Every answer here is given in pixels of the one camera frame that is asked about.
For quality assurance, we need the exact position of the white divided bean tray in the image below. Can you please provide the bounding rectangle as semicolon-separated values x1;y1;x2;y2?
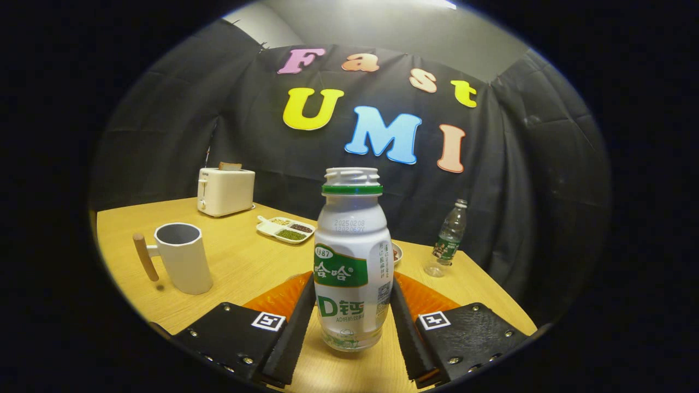
256;215;316;245

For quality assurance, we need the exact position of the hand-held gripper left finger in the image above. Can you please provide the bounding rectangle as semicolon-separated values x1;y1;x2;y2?
150;271;317;389

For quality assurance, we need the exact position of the wooden table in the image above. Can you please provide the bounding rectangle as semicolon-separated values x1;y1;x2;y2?
90;196;538;393

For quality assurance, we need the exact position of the white juice bottle green label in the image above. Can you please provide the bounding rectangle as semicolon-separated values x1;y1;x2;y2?
313;167;394;353

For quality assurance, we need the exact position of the cream toaster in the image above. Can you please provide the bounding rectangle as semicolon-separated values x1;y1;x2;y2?
197;167;256;218

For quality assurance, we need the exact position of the clear plastic water bottle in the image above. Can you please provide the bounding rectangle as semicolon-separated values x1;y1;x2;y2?
424;199;469;278

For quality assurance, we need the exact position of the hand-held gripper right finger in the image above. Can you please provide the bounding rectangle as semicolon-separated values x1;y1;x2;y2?
389;271;538;389

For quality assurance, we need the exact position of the black backdrop cloth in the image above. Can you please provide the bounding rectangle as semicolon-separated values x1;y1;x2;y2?
87;19;612;323

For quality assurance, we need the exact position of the white cup wooden handle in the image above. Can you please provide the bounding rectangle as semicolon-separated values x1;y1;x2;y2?
132;222;214;296

